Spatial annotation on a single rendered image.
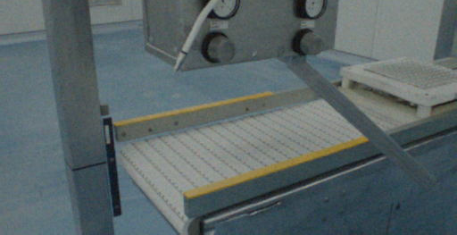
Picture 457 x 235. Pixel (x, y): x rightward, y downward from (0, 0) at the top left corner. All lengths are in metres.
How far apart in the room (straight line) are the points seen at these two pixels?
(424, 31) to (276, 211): 3.69
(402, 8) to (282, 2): 3.86
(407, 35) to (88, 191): 3.79
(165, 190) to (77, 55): 0.26
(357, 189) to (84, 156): 0.48
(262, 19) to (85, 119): 0.40
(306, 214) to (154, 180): 0.25
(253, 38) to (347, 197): 0.38
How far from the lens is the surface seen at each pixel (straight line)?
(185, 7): 0.46
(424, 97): 0.92
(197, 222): 0.62
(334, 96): 0.64
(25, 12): 5.76
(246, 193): 0.62
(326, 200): 0.75
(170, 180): 0.69
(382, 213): 1.00
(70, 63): 0.77
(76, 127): 0.80
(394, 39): 4.43
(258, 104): 0.93
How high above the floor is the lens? 1.16
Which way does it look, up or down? 22 degrees down
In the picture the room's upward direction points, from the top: 2 degrees clockwise
